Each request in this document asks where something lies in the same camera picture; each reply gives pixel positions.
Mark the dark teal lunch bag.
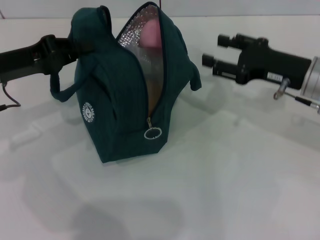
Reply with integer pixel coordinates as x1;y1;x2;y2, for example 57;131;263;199
49;2;203;165

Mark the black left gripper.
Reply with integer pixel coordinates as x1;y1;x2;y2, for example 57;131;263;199
0;34;96;83

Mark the right arm dark cable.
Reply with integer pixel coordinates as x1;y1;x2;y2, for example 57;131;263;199
273;77;320;115

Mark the pink peach ball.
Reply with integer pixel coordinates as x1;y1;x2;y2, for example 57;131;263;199
138;19;161;50

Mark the arm dark cable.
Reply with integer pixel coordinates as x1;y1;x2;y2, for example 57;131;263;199
0;82;22;112
273;77;320;115

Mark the left arm dark cable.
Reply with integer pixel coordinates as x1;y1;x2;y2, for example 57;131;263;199
0;82;22;112

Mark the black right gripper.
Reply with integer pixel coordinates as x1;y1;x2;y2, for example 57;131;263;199
201;32;312;90

